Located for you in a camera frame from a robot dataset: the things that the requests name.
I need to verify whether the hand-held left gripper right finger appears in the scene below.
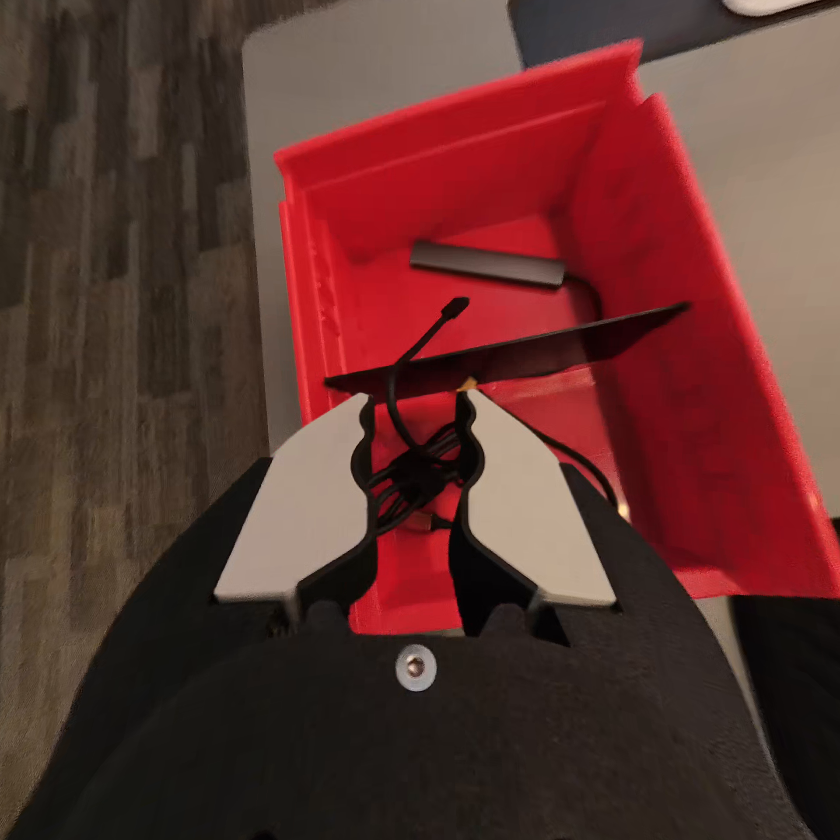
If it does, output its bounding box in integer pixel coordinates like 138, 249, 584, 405
453, 387, 619, 610

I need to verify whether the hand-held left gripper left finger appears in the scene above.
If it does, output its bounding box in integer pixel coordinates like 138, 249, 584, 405
212, 392, 380, 608

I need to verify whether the red plastic bin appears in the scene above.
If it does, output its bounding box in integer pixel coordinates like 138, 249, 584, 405
272, 38, 840, 637

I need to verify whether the grey usb hub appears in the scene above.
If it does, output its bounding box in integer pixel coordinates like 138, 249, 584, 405
409, 239, 605, 326

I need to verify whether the black bin divider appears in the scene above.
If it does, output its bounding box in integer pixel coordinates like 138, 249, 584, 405
325, 302, 691, 401

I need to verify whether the dark cloth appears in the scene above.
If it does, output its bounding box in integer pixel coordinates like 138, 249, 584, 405
728, 518, 840, 840

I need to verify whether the black desk mat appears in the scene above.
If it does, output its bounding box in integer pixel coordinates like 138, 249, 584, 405
508, 0, 840, 67

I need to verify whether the white flat object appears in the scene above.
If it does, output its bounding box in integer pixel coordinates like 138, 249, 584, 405
722, 0, 829, 18

